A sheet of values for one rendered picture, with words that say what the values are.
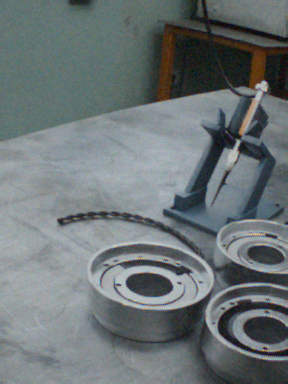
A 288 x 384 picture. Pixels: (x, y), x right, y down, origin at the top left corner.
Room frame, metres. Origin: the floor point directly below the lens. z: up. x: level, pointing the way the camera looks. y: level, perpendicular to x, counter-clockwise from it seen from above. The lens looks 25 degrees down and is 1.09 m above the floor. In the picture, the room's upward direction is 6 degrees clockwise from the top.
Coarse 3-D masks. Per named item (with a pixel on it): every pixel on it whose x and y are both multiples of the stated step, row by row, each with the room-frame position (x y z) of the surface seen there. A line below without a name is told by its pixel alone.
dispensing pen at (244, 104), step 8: (256, 88) 0.65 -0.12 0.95; (264, 88) 0.65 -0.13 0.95; (256, 96) 0.65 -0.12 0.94; (240, 104) 0.63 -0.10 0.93; (248, 104) 0.62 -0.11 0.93; (240, 112) 0.62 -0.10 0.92; (232, 120) 0.62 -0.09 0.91; (240, 120) 0.61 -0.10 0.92; (232, 128) 0.61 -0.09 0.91; (240, 128) 0.61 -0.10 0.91; (232, 136) 0.62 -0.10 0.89; (240, 136) 0.61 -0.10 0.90; (240, 144) 0.61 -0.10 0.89; (232, 152) 0.61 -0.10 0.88; (240, 152) 0.61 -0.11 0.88; (232, 160) 0.60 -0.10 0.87; (224, 168) 0.60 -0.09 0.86; (232, 168) 0.60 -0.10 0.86; (224, 176) 0.60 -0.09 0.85; (216, 192) 0.59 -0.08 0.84
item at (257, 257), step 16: (240, 224) 0.51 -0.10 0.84; (256, 224) 0.51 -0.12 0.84; (272, 224) 0.51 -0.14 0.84; (224, 240) 0.49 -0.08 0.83; (224, 256) 0.44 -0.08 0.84; (240, 256) 0.46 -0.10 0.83; (256, 256) 0.48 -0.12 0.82; (272, 256) 0.48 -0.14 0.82; (224, 272) 0.44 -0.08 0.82; (240, 272) 0.42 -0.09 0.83; (256, 272) 0.42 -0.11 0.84; (272, 272) 0.41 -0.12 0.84; (224, 288) 0.44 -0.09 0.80
